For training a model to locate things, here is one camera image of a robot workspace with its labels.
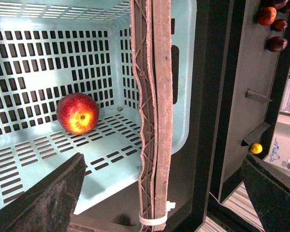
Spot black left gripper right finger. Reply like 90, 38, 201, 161
241, 154, 290, 232

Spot red apple pile front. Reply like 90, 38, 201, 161
257, 7, 277, 26

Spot brown basket handles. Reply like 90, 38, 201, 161
67, 0, 174, 232

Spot white zip tie right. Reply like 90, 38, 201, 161
138, 201, 176, 226

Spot white chest freezer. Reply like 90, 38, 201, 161
265, 114, 290, 172

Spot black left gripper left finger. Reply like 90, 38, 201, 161
0, 153, 86, 232

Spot light blue plastic basket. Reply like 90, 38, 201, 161
0, 0, 197, 214

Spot yellow lemon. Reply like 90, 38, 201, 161
250, 143, 263, 154

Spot black metal divider right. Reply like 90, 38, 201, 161
241, 121, 271, 146

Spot bright red apple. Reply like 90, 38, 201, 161
56, 93, 100, 135

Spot small dark red apple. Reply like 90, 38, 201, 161
271, 19, 288, 32

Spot black produce tray right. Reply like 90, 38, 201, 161
210, 0, 290, 202

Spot grey metal divider left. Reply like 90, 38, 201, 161
245, 89, 272, 103

